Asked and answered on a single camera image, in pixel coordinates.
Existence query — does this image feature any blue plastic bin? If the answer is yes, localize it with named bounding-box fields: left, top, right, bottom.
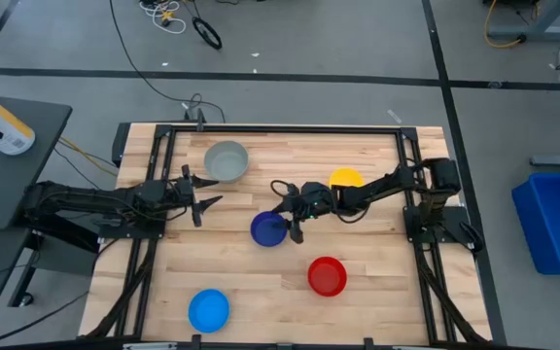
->
left=511, top=172, right=560, bottom=276

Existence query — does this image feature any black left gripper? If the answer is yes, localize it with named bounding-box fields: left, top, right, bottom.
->
left=163, top=163, right=225, bottom=228

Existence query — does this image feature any white bottle yellow label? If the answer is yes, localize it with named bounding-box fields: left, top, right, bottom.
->
left=0, top=84, right=36, bottom=157

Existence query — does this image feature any black ring hoop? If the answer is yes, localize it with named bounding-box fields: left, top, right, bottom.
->
left=192, top=17, right=224, bottom=52

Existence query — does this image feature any dark blue bowl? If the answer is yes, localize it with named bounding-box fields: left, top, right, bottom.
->
left=250, top=210, right=290, bottom=248

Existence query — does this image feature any grey desk leg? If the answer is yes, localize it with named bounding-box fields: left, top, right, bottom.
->
left=485, top=0, right=560, bottom=43

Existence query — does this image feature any black side table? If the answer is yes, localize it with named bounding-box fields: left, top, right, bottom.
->
left=0, top=94, right=74, bottom=230

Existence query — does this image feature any grey desk foot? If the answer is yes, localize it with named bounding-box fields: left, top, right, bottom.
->
left=529, top=154, right=560, bottom=168

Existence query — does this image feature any black aluminium table frame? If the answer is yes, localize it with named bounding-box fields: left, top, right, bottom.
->
left=79, top=121, right=493, bottom=350

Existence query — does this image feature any long black floor cable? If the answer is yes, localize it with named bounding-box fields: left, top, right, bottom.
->
left=108, top=0, right=227, bottom=123

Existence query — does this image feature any yellow bowl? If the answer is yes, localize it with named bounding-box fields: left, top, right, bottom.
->
left=328, top=167, right=367, bottom=190

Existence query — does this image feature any light blue bowl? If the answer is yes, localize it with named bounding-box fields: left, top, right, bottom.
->
left=188, top=288, right=231, bottom=334

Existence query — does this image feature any grey bowl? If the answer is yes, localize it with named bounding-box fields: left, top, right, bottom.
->
left=203, top=140, right=250, bottom=184

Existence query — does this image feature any white coiled cable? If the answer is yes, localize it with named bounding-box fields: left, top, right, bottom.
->
left=138, top=0, right=188, bottom=36

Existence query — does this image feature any yellow floor cable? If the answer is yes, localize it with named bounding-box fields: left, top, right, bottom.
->
left=482, top=0, right=525, bottom=50

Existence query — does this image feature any thin yellow cable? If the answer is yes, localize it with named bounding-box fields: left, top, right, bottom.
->
left=57, top=136, right=119, bottom=177

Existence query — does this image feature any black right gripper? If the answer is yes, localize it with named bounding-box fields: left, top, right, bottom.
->
left=270, top=181, right=335, bottom=246

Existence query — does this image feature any red bowl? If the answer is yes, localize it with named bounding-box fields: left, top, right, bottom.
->
left=307, top=256, right=348, bottom=298

